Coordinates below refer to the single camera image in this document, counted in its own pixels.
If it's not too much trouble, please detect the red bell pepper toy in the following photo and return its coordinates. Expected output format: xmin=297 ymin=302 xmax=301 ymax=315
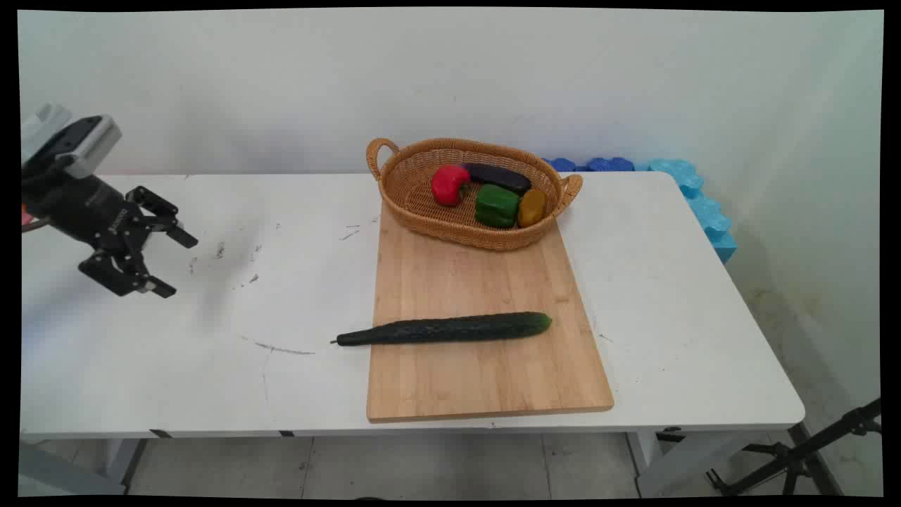
xmin=431 ymin=164 xmax=471 ymax=207

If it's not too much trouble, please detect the white table leg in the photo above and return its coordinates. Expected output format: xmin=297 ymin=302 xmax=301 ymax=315
xmin=626 ymin=430 xmax=750 ymax=498
xmin=20 ymin=438 xmax=149 ymax=496

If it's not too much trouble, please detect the long dark green cucumber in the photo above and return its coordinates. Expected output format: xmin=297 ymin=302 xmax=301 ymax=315
xmin=331 ymin=311 xmax=553 ymax=347

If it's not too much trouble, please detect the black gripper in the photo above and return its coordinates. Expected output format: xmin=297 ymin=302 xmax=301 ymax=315
xmin=21 ymin=172 xmax=199 ymax=299

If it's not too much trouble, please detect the black tripod stand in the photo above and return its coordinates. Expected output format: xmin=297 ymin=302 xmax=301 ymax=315
xmin=706 ymin=398 xmax=882 ymax=497

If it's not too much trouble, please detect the wooden cutting board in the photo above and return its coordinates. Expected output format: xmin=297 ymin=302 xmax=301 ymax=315
xmin=366 ymin=204 xmax=615 ymax=424

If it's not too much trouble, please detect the dark purple eggplant toy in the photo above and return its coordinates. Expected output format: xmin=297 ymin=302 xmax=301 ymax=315
xmin=461 ymin=163 xmax=533 ymax=196

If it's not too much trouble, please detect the cyan foam piece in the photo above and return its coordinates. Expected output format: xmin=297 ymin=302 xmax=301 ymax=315
xmin=637 ymin=158 xmax=738 ymax=265

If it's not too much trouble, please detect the green bell pepper toy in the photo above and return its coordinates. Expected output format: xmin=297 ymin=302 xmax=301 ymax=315
xmin=474 ymin=184 xmax=521 ymax=229

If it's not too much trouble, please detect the dark blue foam piece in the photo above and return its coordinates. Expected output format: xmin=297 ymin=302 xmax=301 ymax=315
xmin=542 ymin=156 xmax=636 ymax=173

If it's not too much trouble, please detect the woven wicker basket with handles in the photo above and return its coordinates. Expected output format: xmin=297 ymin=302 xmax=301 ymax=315
xmin=365 ymin=137 xmax=584 ymax=252

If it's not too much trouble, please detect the yellow potato toy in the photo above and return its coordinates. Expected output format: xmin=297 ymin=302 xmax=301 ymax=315
xmin=517 ymin=187 xmax=548 ymax=228

